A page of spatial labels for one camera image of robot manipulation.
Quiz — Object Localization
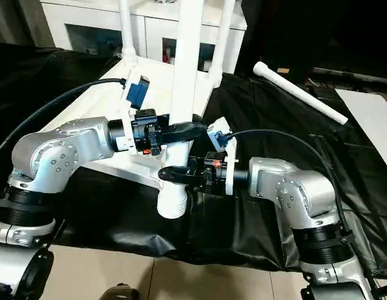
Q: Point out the white plastic table leg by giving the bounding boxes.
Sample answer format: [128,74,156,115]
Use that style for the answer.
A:
[208,0,236,84]
[252,61,349,126]
[156,0,207,220]
[118,0,140,68]

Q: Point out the black work mat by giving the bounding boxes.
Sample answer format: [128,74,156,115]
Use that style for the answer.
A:
[0,41,387,279]

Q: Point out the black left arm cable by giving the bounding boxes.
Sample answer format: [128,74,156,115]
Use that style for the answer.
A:
[0,77,129,164]

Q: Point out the white cabinet with glass doors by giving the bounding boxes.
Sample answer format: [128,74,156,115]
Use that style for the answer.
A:
[40,0,248,77]

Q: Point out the flat white board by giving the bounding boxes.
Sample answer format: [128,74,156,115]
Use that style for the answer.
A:
[334,88,387,177]

